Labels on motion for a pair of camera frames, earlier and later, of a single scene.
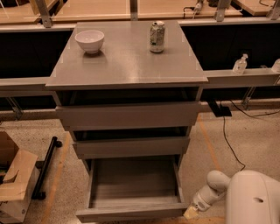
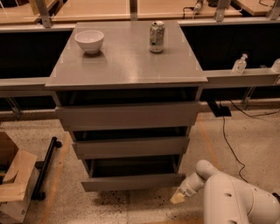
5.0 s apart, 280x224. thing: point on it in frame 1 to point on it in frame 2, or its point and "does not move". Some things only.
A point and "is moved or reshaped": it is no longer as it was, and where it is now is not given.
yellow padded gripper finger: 191,213 to 177,199
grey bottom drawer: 134,188 is moved or reshaped
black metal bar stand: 44,165 does not move
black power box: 220,111 does not move
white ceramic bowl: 90,40 does not move
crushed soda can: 157,37 does not move
